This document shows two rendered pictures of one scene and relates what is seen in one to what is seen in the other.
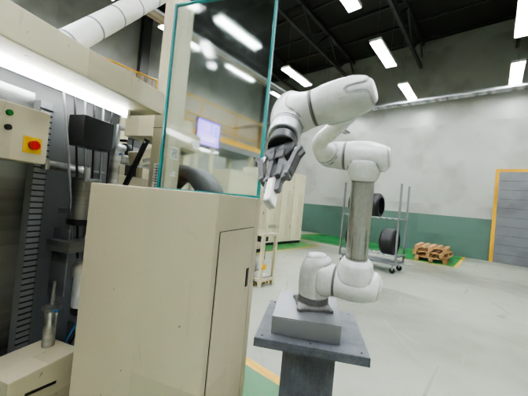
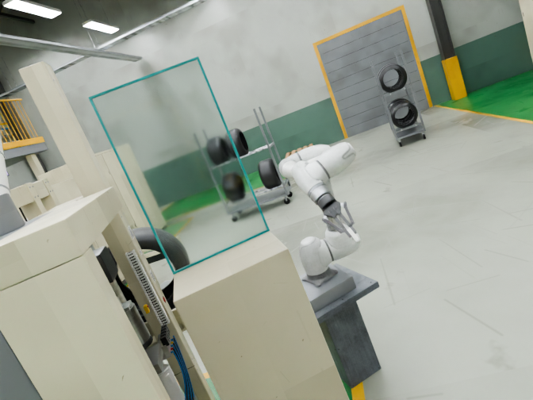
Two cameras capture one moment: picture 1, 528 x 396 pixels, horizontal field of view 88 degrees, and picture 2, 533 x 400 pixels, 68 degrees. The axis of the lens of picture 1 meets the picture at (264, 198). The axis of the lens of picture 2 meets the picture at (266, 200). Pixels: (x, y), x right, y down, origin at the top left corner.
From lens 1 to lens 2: 1.27 m
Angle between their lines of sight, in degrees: 30
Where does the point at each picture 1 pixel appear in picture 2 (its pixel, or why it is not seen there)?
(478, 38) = not seen: outside the picture
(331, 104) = (339, 167)
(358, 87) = (348, 153)
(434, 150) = (249, 44)
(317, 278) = (320, 257)
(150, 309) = (277, 346)
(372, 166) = not seen: hidden behind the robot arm
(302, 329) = (331, 295)
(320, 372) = (350, 312)
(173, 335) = (301, 348)
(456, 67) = not seen: outside the picture
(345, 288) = (340, 251)
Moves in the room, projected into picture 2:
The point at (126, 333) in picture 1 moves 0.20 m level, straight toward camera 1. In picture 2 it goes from (268, 373) to (304, 377)
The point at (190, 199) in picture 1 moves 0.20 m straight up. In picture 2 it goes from (270, 263) to (252, 223)
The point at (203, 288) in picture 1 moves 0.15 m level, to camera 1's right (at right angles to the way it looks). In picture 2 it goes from (306, 308) to (329, 290)
